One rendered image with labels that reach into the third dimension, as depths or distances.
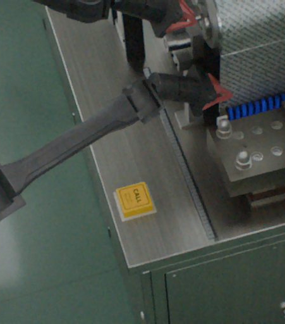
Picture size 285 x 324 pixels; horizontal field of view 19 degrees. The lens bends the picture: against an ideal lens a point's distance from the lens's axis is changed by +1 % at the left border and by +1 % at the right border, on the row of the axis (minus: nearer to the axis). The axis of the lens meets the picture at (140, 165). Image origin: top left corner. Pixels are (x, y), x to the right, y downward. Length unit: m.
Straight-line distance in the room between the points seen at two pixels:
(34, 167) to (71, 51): 0.71
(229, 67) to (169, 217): 0.36
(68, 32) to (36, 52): 1.25
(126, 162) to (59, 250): 1.00
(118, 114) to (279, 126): 0.40
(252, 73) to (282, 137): 0.15
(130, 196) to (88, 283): 0.99
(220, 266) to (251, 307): 0.26
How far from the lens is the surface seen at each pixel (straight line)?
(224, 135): 1.86
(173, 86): 1.78
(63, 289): 2.87
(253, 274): 2.05
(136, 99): 1.73
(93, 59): 2.22
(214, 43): 1.77
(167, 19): 1.68
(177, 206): 1.92
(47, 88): 3.40
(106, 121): 1.68
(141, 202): 1.90
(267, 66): 1.87
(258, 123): 1.90
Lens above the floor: 2.50
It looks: 53 degrees down
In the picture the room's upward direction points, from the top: 6 degrees counter-clockwise
